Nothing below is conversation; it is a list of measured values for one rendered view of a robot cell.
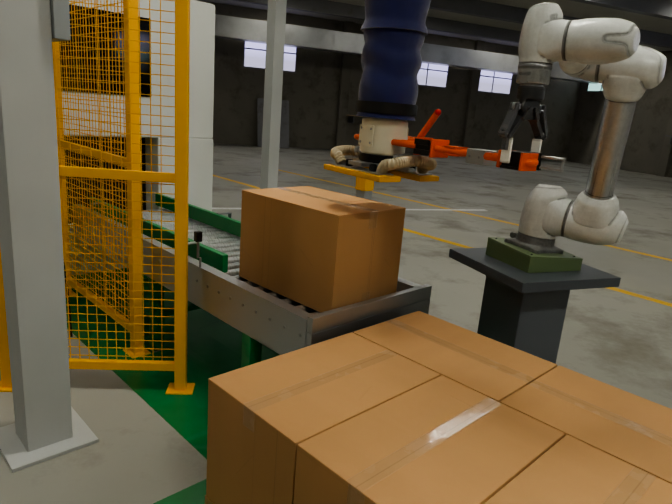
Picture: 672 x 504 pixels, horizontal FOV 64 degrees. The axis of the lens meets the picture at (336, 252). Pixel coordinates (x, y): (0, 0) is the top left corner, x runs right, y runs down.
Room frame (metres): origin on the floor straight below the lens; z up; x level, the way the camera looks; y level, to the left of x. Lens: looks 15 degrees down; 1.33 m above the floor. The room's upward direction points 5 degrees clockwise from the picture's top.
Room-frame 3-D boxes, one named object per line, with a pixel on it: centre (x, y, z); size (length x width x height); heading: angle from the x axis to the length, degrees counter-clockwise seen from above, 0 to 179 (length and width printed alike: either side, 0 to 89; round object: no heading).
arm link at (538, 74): (1.60, -0.51, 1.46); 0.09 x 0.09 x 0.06
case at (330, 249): (2.30, 0.08, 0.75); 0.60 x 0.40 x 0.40; 47
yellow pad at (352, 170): (2.01, -0.07, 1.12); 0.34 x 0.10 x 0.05; 37
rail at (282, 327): (2.62, 0.89, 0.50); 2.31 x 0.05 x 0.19; 45
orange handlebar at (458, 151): (1.98, -0.36, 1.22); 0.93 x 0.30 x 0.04; 37
